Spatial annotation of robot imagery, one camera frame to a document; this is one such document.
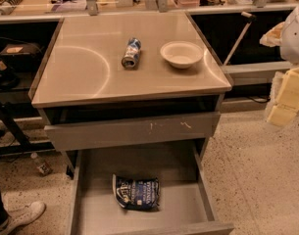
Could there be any open grey middle drawer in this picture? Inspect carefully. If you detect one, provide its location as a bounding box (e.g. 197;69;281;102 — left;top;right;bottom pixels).
66;141;233;235

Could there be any grey top drawer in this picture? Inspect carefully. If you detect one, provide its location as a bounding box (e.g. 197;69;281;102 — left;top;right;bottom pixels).
45;112;221;151

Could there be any black stand leg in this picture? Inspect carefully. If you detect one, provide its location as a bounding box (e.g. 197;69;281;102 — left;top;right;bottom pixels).
0;102;53;155

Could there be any white stick with black tip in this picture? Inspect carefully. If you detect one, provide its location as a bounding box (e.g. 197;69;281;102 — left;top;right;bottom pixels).
224;12;256;66

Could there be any plastic bottle on floor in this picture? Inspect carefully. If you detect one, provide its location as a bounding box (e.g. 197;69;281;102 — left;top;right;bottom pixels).
30;152;52;175

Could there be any blue chip bag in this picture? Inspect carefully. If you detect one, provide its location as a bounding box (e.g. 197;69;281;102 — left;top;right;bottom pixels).
112;174;160;211

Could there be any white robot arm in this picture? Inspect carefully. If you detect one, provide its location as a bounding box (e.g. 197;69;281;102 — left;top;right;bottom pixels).
260;4;299;126

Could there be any black cable on floor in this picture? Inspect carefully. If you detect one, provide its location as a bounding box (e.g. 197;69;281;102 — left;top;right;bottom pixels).
247;95;272;104

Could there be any white sneaker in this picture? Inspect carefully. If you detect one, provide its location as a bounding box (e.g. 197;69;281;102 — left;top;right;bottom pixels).
0;201;46;235

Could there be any grey drawer cabinet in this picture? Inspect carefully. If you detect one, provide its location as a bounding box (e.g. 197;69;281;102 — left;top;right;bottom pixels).
28;11;234;178

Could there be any white bowl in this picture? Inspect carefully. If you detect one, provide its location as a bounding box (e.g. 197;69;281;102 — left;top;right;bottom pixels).
160;41;203;70

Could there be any blue and white soda can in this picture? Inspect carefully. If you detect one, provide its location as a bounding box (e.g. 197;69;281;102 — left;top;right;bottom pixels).
122;37;141;69

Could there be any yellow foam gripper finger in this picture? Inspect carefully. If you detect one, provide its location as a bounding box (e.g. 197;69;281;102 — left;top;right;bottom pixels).
266;67;299;126

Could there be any black bag on shelf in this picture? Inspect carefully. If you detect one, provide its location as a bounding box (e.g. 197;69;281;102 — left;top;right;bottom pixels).
0;43;42;62

